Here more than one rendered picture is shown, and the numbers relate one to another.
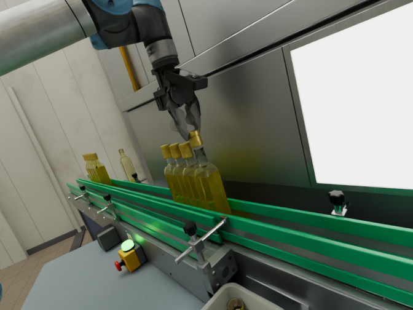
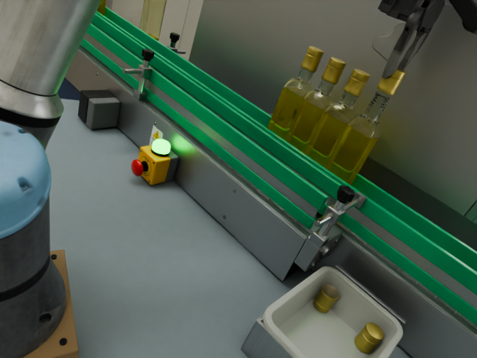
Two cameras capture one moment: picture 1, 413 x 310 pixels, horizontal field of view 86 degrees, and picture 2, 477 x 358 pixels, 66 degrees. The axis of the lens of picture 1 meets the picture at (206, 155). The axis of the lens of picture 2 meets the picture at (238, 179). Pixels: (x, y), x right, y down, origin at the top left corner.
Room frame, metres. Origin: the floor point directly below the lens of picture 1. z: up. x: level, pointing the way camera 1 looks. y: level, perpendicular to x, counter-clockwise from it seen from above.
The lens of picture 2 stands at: (-0.02, 0.43, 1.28)
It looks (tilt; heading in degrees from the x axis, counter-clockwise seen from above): 30 degrees down; 342
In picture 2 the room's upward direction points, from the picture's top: 21 degrees clockwise
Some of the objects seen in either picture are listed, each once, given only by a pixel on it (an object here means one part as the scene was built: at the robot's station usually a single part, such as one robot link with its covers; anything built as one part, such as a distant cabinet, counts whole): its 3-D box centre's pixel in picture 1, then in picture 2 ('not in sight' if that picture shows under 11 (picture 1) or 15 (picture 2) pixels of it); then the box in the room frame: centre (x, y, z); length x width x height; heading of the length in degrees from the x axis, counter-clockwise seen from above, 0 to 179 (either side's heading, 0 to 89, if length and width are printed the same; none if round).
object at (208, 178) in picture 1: (214, 197); (346, 162); (0.61, 0.02, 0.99); 0.06 x 0.06 x 0.21; 40
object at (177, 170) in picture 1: (190, 193); (304, 134); (0.70, 0.09, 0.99); 0.06 x 0.06 x 0.21; 40
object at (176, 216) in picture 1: (110, 194); (113, 40); (1.22, 0.58, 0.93); 1.75 x 0.01 x 0.08; 39
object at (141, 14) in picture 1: (150, 22); not in sight; (0.63, 0.03, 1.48); 0.09 x 0.08 x 0.11; 109
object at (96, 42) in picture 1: (111, 26); not in sight; (0.58, 0.12, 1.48); 0.11 x 0.11 x 0.08; 19
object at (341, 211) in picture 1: (343, 216); not in sight; (0.42, -0.24, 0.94); 0.07 x 0.04 x 0.13; 129
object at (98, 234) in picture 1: (107, 237); (99, 109); (0.98, 0.57, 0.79); 0.08 x 0.08 x 0.08; 39
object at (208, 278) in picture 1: (220, 269); (320, 247); (0.49, 0.05, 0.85); 0.09 x 0.04 x 0.07; 129
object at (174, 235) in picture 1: (98, 200); (91, 38); (1.17, 0.64, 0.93); 1.75 x 0.01 x 0.08; 39
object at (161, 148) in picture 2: (127, 245); (161, 146); (0.77, 0.39, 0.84); 0.04 x 0.04 x 0.03
